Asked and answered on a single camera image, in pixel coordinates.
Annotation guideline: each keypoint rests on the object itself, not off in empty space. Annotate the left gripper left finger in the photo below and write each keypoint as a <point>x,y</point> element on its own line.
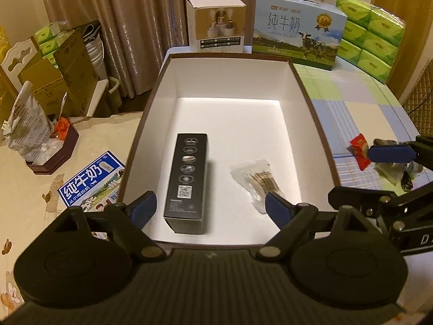
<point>126,223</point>

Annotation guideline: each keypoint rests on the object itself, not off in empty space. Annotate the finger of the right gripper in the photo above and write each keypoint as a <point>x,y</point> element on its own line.
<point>391,154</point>
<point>361,199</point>

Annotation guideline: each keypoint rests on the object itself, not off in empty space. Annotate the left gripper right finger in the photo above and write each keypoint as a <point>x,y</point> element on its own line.
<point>294,222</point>

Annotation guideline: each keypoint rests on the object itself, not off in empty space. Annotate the red snack packet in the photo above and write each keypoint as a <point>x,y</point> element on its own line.
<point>359,148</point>

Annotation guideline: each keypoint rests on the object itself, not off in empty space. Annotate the grey patterned sock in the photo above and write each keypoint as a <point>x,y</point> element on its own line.
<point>402,173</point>

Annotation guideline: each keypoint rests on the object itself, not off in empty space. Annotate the flat blue milk box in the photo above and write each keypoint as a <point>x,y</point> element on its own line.
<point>95,186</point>

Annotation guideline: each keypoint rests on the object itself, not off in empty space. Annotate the quilted brown chair cushion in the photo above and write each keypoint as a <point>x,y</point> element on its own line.
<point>419,103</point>

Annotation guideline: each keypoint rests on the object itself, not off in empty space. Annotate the clear bag of cotton swabs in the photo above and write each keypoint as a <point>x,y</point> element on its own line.
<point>257,179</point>

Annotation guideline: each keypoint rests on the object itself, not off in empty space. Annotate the black product box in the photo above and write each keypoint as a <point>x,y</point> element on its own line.
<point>184,209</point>

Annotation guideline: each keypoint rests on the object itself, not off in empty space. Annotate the checked bed sheet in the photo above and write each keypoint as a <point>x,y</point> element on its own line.
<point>348,102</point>

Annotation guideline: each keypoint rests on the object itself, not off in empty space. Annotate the brown wooden tray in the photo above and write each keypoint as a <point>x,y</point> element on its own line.
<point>54,153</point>

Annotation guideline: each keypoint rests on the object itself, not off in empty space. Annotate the orange small object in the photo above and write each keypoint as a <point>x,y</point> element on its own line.
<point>61,129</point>

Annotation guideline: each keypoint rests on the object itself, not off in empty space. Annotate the large brown storage box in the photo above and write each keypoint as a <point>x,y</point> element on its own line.
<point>250,108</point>

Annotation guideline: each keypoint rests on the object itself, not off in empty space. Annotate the green tissue pack bundle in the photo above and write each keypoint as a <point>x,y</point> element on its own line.
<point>371,38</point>

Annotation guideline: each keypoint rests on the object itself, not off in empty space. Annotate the white plastic bag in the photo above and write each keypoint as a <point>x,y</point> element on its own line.
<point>28,127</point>

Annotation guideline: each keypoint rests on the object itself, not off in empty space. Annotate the brown cardboard box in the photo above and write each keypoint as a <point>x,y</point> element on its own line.
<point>73,77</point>

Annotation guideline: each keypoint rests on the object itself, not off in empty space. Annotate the blue milk carton box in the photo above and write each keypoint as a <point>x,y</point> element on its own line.
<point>306,31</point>

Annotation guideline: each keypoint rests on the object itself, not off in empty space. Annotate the stack of metal bowls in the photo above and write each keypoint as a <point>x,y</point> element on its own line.
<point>93,42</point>

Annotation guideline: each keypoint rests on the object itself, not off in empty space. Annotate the green tissue packs left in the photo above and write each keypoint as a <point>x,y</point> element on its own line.
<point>50,38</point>

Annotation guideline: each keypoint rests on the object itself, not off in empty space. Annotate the beige curtain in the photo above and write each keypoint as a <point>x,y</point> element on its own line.
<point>136,34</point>

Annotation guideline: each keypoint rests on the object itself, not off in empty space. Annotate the white humidifier product box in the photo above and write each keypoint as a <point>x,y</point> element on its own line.
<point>216,25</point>

